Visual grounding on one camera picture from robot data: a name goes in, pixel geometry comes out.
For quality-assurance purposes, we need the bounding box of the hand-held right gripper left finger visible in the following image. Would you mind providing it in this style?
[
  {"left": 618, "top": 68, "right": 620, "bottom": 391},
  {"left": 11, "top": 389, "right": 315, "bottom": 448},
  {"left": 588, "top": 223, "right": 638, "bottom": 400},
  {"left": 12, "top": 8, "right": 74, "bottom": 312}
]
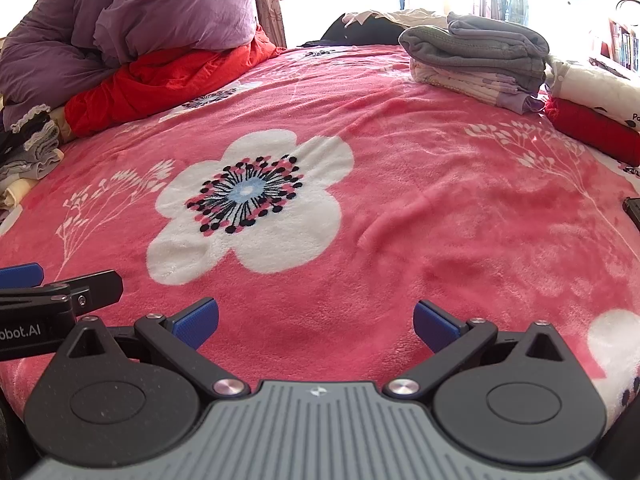
[{"left": 62, "top": 297, "right": 251, "bottom": 402}]

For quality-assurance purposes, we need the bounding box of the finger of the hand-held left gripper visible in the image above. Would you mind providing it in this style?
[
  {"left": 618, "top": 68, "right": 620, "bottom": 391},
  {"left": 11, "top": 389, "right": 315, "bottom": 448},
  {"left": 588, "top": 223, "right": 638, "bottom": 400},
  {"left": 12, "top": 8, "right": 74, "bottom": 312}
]
[
  {"left": 0, "top": 262, "right": 45, "bottom": 289},
  {"left": 0, "top": 270, "right": 124, "bottom": 317}
]

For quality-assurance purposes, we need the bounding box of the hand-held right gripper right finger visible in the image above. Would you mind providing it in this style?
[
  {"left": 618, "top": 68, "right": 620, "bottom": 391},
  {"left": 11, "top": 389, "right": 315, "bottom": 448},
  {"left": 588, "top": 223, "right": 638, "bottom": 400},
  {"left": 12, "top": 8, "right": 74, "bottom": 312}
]
[{"left": 382, "top": 300, "right": 573, "bottom": 401}]

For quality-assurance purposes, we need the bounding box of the pile of unfolded clothes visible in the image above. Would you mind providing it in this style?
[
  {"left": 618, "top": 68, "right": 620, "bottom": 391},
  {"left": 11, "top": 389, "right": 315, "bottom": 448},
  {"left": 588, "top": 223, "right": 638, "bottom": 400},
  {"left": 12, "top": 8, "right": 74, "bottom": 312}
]
[{"left": 0, "top": 105, "right": 65, "bottom": 213}]

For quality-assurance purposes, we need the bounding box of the pink floral fleece blanket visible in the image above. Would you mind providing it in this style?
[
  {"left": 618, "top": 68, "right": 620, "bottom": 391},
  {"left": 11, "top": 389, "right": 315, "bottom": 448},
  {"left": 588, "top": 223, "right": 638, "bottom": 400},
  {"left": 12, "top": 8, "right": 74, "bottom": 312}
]
[{"left": 0, "top": 42, "right": 640, "bottom": 431}]

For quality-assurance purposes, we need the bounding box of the red quilt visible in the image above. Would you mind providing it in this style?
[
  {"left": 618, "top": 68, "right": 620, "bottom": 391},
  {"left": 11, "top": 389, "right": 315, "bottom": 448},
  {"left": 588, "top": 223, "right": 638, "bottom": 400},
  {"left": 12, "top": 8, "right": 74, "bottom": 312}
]
[{"left": 64, "top": 25, "right": 288, "bottom": 138}]

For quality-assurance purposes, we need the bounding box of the folded white lilac printed garment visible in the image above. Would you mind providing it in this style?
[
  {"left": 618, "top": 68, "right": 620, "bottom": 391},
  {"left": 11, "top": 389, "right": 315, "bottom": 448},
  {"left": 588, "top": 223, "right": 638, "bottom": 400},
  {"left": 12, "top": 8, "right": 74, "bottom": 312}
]
[{"left": 410, "top": 57, "right": 547, "bottom": 113}]

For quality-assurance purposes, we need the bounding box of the folded grey fleece garment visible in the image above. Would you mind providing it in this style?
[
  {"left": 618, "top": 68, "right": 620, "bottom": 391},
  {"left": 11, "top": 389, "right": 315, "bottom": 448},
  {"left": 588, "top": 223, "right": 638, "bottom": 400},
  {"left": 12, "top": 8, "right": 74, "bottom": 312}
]
[{"left": 398, "top": 25, "right": 551, "bottom": 85}]

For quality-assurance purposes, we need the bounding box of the purple duvet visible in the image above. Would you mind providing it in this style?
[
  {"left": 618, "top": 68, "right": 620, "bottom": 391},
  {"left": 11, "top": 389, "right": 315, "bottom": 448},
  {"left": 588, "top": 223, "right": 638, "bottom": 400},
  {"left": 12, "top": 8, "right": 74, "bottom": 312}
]
[{"left": 0, "top": 0, "right": 262, "bottom": 131}]

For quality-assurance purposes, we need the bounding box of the black garment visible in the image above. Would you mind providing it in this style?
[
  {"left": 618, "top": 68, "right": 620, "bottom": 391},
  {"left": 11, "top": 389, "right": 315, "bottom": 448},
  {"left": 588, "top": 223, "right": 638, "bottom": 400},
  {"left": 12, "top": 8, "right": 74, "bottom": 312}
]
[{"left": 320, "top": 14, "right": 416, "bottom": 47}]

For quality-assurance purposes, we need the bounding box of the folded lilac grey garment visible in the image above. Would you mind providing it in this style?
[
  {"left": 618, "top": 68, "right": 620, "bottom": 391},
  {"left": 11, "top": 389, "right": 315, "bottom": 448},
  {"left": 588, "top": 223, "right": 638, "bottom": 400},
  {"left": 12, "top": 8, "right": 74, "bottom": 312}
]
[{"left": 446, "top": 11, "right": 551, "bottom": 52}]

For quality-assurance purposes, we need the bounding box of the beige garment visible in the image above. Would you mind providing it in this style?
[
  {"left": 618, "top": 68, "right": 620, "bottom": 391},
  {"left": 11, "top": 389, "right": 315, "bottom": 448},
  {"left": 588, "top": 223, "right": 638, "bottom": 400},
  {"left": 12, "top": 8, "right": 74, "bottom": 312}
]
[{"left": 344, "top": 8, "right": 451, "bottom": 29}]

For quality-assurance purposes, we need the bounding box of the row of books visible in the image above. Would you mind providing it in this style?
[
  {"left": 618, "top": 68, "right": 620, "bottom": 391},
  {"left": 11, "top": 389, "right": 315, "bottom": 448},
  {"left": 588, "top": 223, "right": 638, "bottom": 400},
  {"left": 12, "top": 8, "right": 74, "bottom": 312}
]
[{"left": 607, "top": 20, "right": 640, "bottom": 72}]

